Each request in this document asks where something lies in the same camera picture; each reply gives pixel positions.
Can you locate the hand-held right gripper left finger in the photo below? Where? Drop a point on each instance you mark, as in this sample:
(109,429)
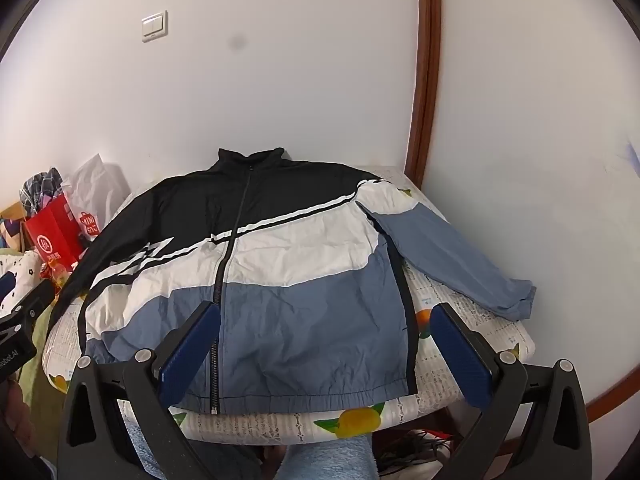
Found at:
(190,355)

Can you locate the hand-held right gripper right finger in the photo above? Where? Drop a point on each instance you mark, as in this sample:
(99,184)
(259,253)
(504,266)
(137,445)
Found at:
(460,355)

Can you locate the black white blue zip jacket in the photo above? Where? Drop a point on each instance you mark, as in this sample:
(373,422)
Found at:
(300,285)

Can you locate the person's left hand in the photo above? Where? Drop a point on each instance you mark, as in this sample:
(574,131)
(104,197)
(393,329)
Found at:
(11,407)

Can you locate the green blanket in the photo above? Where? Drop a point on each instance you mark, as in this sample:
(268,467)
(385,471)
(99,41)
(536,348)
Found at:
(37,375)

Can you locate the white floral print pillow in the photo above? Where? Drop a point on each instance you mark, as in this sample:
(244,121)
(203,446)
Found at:
(20,272)

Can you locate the red paper shopping bag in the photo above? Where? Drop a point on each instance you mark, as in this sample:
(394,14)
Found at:
(52,235)

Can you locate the brown cardboard box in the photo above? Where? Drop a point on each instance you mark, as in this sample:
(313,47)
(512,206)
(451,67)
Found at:
(11,227)

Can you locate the fruit printed white tablecloth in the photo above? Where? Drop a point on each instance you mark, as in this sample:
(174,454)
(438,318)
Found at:
(300,427)

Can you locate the dark plaid cloth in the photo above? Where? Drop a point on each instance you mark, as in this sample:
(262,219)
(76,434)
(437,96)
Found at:
(40,187)

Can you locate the brown wooden trim strip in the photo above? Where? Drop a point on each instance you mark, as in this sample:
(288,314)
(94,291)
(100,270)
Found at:
(615,390)

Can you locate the white plastic shopping bag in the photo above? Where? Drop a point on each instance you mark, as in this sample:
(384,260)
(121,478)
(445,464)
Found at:
(97,190)

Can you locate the light blue terry cloth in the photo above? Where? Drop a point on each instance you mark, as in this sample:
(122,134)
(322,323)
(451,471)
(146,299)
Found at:
(325,460)

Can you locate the brown wooden door frame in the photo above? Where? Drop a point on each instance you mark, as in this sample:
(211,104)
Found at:
(425,70)

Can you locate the white wall light switch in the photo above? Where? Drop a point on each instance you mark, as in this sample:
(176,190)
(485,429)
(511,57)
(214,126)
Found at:
(154,26)

